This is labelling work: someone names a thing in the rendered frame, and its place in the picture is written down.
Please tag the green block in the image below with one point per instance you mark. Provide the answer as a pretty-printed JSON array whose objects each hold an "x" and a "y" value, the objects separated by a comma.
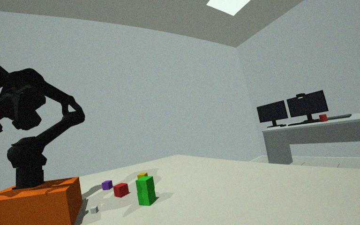
[
  {"x": 145, "y": 184},
  {"x": 147, "y": 199}
]

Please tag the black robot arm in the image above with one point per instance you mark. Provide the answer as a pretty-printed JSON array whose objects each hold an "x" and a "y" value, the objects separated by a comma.
[{"x": 26, "y": 155}]

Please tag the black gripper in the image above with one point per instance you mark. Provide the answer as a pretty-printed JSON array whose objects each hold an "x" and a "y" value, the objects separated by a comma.
[{"x": 19, "y": 103}]

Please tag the yellow cube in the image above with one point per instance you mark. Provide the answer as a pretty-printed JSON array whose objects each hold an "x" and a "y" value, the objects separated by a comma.
[{"x": 142, "y": 174}]

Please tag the purple cube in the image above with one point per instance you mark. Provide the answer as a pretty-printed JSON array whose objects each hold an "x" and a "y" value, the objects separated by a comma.
[{"x": 107, "y": 185}]

